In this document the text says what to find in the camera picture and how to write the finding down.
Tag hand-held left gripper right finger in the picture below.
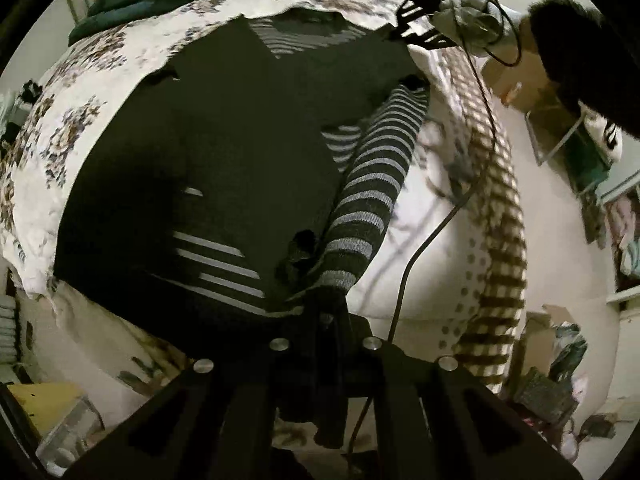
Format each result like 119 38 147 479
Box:
329 305 587 480

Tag clear plastic box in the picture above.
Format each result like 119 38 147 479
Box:
34 394 107 473

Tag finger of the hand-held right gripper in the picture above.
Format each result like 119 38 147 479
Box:
387 24 457 52
397 0 451 23

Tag brown checked blanket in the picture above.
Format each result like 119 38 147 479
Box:
437 45 530 393

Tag black cable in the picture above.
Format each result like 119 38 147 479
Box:
345 0 524 466

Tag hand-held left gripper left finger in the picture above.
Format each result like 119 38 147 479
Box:
65 302 328 480

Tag floral bed sheet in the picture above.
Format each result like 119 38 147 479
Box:
0 0 531 401

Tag metal framed mirror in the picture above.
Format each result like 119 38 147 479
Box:
524 104 617 197

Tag cardboard box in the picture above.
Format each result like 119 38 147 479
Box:
479 46 567 114

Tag dark sweater with striped sleeves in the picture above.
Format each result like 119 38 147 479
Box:
52 7 433 450

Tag pile of clutter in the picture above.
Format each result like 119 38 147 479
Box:
502 310 603 443

